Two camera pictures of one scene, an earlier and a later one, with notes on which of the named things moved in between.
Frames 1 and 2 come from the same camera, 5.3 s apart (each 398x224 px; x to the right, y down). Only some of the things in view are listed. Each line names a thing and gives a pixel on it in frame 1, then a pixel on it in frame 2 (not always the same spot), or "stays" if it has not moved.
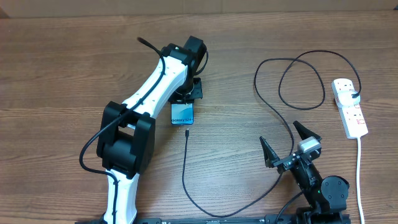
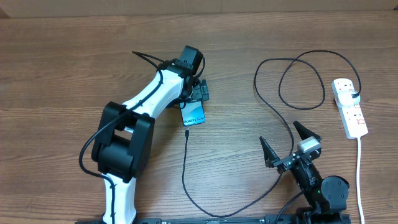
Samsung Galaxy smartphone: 182,113 to 193,113
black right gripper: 272,159 stays
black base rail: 277,219 stays
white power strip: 352,116 stays
